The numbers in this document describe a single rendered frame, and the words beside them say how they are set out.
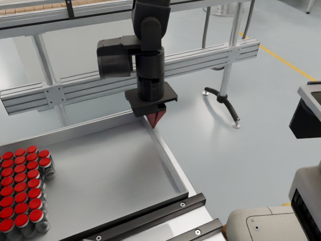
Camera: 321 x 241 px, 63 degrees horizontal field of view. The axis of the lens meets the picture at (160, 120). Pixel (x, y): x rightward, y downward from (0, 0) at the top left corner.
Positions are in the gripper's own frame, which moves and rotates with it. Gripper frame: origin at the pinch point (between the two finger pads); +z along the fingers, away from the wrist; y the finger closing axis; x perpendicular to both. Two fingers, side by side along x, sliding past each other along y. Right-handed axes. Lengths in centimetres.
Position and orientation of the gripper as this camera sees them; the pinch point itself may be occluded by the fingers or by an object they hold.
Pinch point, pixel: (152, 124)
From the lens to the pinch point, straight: 63.1
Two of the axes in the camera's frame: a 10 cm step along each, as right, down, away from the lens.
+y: -9.2, 2.6, -2.9
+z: 0.0, 7.4, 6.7
